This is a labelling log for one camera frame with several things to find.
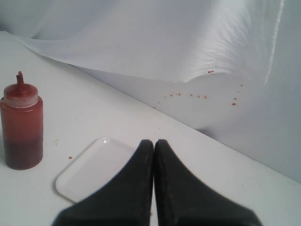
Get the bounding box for red sauce squeeze bottle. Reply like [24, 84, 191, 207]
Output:
[0, 71, 44, 170]

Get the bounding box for white rectangular plastic tray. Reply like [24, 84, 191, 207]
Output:
[55, 137, 139, 206]

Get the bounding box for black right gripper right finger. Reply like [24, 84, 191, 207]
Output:
[154, 139, 262, 226]

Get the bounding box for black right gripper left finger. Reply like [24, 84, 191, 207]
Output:
[53, 139, 153, 226]

